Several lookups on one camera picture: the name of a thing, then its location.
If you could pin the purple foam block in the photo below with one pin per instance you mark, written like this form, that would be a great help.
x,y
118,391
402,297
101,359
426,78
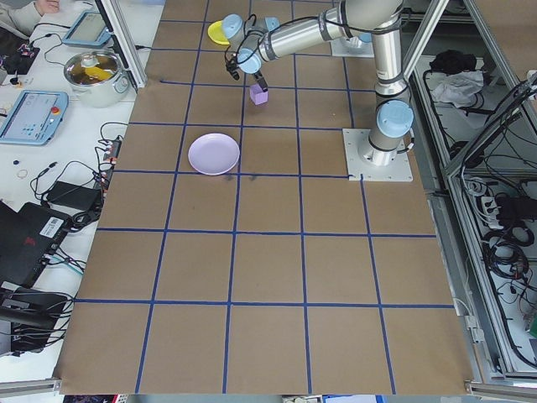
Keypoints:
x,y
258,97

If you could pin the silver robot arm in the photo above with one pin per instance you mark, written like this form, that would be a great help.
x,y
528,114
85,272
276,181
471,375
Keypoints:
x,y
365,38
293,38

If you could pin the beige sleeved forearm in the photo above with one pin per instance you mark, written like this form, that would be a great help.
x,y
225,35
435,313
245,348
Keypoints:
x,y
17,17

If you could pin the person's hand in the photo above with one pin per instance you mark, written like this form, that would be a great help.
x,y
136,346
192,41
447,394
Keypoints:
x,y
47,5

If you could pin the yellow plate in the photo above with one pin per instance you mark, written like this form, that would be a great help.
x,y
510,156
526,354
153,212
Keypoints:
x,y
215,31

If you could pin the purple plate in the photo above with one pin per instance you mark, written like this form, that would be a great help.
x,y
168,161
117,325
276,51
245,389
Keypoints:
x,y
214,153

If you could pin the stainless steel pot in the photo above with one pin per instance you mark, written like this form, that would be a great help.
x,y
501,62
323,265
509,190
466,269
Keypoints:
x,y
100,96

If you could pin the black usb hub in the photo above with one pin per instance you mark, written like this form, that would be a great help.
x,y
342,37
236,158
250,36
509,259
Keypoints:
x,y
110,157

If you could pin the glass pot lid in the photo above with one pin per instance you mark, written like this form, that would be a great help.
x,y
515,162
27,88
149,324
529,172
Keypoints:
x,y
89,61

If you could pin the blue teach pendant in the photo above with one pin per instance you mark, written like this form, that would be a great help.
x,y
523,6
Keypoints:
x,y
29,117
86,29

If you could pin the black cloth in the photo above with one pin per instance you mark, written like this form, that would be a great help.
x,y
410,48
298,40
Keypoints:
x,y
453,61

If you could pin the white cloth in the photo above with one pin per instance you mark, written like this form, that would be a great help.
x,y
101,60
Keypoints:
x,y
457,90

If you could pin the black power adapter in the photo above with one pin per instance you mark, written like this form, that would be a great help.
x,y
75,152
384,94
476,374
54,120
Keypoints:
x,y
71,194

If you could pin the white power strip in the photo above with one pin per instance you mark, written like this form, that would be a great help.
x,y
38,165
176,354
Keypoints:
x,y
488,207

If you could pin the black power brick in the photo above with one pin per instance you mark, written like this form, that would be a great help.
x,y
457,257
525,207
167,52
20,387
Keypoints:
x,y
512,205

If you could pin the black laptop with red logo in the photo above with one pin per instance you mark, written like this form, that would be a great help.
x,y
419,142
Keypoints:
x,y
25,243

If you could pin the black docking device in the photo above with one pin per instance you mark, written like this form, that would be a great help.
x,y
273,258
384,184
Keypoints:
x,y
29,310

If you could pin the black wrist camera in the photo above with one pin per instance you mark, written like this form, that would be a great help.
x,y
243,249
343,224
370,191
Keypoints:
x,y
233,71

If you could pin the white square base plate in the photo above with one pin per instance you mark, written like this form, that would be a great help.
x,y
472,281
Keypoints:
x,y
398,172
352,51

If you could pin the aluminium profile post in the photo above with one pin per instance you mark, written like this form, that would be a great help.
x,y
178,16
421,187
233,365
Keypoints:
x,y
126,46

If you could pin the V-shaped metal bar frame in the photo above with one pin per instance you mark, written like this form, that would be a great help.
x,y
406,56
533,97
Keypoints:
x,y
467,235

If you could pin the aluminium profile rail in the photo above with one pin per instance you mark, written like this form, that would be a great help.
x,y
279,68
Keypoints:
x,y
503,389
29,387

